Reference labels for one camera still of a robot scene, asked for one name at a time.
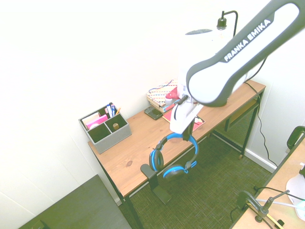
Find pink sticky note pad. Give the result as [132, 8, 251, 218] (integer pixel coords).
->
[86, 114, 108, 131]

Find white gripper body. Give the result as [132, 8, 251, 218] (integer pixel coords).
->
[170, 101, 203, 134]

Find beige notepad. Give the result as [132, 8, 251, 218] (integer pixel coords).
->
[82, 112, 100, 129]

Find black calculator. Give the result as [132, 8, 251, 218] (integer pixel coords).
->
[144, 106, 163, 121]

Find black loop handle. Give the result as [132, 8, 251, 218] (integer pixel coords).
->
[285, 125, 305, 151]

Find black headphone hanger stand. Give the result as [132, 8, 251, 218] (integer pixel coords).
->
[140, 163, 172, 205]

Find black and blue headphones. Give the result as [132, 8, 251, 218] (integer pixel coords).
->
[149, 133, 199, 183]

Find black desk lamp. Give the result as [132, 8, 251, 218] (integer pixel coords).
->
[215, 10, 239, 39]

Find black power cable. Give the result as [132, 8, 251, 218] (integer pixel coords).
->
[244, 81, 278, 168]

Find black C-clamp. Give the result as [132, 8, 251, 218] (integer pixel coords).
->
[230, 190, 265, 221]

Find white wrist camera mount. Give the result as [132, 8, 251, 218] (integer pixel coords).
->
[177, 84, 191, 107]

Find black camera stand rod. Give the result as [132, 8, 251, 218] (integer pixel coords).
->
[255, 190, 291, 223]

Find red sticky notes book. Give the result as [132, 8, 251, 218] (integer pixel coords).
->
[162, 111, 205, 133]

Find red plush toy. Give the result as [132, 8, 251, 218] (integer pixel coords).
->
[165, 86, 180, 100]

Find white device base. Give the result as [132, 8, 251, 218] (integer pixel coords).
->
[285, 162, 305, 203]

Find yellow and black tool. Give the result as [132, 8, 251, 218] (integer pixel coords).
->
[268, 214, 285, 229]

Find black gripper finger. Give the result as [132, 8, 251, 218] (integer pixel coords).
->
[182, 122, 190, 141]
[185, 122, 194, 142]

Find grey desk organizer box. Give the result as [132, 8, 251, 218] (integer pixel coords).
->
[78, 104, 132, 155]

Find wooden desk with black legs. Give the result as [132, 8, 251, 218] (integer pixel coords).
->
[88, 83, 267, 229]

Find book with blue edge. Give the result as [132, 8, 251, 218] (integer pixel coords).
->
[147, 97, 179, 114]

